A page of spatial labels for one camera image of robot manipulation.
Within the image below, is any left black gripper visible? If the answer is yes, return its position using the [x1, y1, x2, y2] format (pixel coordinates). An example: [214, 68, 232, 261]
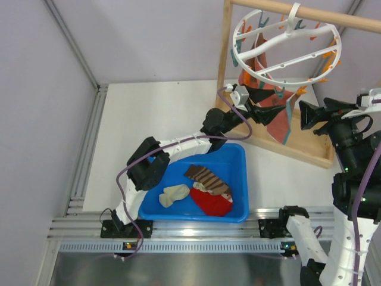
[220, 83, 285, 133]

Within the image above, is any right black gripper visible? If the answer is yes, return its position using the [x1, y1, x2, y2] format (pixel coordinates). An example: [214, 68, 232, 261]
[299, 95, 367, 169]

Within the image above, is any teal clip front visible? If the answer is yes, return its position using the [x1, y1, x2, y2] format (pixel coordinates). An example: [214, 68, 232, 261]
[274, 86, 285, 100]

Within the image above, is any pink and brown sock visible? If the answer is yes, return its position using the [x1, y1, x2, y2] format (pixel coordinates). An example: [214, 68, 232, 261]
[238, 33, 299, 145]

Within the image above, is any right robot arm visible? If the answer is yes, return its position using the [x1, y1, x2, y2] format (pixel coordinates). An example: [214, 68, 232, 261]
[277, 97, 380, 285]

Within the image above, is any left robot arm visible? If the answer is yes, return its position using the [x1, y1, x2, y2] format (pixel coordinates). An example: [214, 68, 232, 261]
[101, 85, 286, 240]

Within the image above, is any orange clip front right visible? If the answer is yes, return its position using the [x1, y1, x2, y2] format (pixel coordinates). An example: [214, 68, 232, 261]
[296, 86, 307, 96]

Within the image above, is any orange clip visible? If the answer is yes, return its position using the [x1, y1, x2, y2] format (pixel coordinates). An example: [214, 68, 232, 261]
[278, 14, 288, 30]
[242, 70, 251, 86]
[296, 86, 307, 96]
[238, 20, 252, 35]

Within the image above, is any orange clip lower left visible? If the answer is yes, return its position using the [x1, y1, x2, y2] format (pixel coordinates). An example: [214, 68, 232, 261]
[242, 70, 251, 86]

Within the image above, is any white round clip hanger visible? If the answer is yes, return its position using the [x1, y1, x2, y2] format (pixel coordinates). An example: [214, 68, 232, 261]
[232, 3, 342, 90]

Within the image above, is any teal clip left rim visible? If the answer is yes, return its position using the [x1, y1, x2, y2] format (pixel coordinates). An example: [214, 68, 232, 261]
[230, 39, 242, 67]

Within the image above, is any orange clip inner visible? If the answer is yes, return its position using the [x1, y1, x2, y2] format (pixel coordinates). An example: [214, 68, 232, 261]
[238, 20, 252, 35]

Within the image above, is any teal clip holding sock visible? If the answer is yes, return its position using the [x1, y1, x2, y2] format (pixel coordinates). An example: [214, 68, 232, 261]
[258, 10, 269, 28]

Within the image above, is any teal clip far right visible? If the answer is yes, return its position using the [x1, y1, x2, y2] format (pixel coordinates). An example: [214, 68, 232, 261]
[295, 19, 306, 30]

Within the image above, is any orange clip far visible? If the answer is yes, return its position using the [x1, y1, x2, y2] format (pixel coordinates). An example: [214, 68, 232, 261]
[278, 14, 288, 30]

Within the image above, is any wooden hanging rack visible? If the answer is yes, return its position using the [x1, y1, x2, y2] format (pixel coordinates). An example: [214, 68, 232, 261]
[217, 0, 380, 169]

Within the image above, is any blue plastic bin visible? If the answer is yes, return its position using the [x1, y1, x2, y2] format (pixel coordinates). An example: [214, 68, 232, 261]
[139, 144, 249, 223]

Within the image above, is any brown striped sock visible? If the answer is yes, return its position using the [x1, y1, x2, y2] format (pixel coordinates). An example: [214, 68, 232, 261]
[185, 164, 232, 196]

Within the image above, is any small cream sock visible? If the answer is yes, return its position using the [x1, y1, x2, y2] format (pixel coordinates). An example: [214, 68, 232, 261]
[193, 182, 213, 195]

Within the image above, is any red sock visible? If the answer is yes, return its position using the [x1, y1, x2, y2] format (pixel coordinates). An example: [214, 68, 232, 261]
[190, 188, 233, 217]

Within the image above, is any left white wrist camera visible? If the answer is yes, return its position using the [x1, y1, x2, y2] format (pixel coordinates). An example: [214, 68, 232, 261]
[225, 83, 249, 111]

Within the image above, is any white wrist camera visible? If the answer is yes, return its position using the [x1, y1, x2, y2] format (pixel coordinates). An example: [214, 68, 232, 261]
[225, 83, 249, 111]
[357, 88, 380, 113]

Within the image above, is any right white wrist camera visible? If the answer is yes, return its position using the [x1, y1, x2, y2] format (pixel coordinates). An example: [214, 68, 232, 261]
[357, 88, 380, 113]

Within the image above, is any aluminium mounting rail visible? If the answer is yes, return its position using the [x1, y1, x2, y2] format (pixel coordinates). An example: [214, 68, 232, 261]
[44, 207, 373, 254]

